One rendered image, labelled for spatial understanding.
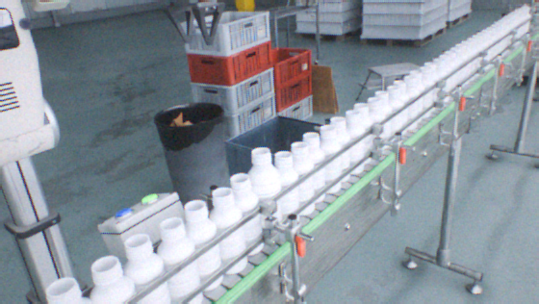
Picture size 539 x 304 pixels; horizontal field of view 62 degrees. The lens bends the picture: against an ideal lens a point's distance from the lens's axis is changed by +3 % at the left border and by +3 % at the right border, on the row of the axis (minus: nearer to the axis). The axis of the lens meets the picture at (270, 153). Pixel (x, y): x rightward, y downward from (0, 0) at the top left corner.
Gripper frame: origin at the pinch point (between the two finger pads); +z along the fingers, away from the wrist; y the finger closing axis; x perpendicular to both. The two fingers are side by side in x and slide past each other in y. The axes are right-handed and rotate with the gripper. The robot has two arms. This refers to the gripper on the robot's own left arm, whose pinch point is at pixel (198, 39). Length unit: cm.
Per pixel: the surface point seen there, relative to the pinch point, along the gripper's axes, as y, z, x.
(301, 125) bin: 28, 47, -70
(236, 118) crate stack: 161, 96, -163
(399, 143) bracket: -25, 32, -39
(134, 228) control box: -2.3, 29.9, 23.4
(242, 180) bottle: -13.3, 25.0, 5.5
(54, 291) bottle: -13, 25, 42
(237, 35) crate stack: 162, 36, -175
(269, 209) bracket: -20.3, 28.8, 6.2
